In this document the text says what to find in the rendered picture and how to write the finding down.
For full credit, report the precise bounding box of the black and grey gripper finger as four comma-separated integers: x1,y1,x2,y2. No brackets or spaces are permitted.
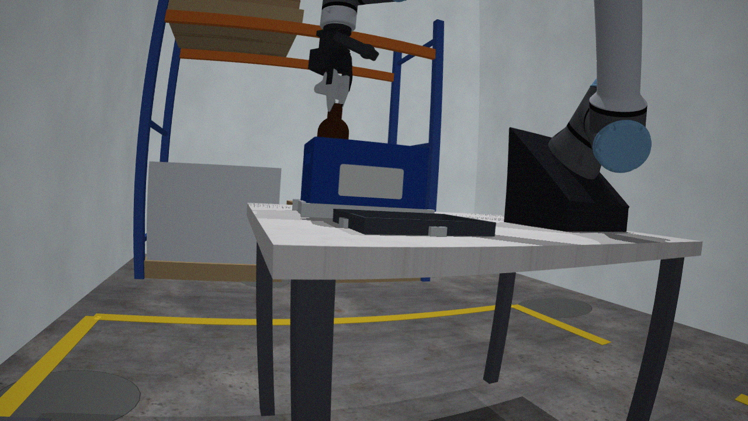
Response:
314,55,339,112
335,68,352,108

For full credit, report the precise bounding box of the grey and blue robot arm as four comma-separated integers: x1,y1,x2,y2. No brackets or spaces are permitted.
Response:
320,0,652,180

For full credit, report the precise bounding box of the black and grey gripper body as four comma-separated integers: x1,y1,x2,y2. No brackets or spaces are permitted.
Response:
308,23,352,76

